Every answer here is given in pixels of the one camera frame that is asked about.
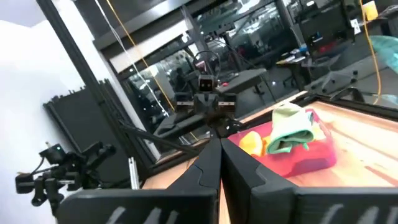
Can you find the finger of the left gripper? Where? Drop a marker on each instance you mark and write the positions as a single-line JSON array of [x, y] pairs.
[[227, 102], [184, 102]]

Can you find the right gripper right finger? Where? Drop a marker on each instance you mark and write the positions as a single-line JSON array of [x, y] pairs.
[[295, 205]]

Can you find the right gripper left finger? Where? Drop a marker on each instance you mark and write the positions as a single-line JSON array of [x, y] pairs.
[[155, 205]]

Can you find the pink plastic bin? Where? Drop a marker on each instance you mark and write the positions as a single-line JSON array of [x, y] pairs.
[[304, 161]]

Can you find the orange microfiber towel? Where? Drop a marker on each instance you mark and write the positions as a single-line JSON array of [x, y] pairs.
[[252, 143]]

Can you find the green microfiber towel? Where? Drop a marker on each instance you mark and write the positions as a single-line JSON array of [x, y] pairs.
[[289, 130]]

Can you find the yellow microfiber towel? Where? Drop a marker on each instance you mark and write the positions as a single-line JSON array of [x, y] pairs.
[[319, 130]]

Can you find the teal microfiber towel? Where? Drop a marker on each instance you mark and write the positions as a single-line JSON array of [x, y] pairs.
[[310, 117]]

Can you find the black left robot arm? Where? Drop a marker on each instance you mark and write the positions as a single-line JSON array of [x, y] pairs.
[[224, 124]]

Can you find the grey side table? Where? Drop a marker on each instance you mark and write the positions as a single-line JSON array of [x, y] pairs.
[[242, 79]]

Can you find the cluttered background desk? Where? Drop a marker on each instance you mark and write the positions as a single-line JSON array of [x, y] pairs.
[[290, 62]]

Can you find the black corrugated panel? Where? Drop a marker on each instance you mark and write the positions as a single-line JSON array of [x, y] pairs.
[[81, 124]]

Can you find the black equipment cabinet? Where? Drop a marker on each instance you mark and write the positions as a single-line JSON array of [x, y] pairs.
[[326, 28]]

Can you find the yellow container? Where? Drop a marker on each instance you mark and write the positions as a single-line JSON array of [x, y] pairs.
[[370, 10]]

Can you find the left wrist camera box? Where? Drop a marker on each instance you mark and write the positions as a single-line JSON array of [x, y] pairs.
[[206, 83]]

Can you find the silver frame bracket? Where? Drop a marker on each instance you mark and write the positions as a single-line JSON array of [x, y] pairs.
[[134, 172]]

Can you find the black aluminium table frame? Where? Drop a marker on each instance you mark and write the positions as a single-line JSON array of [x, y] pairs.
[[81, 62]]

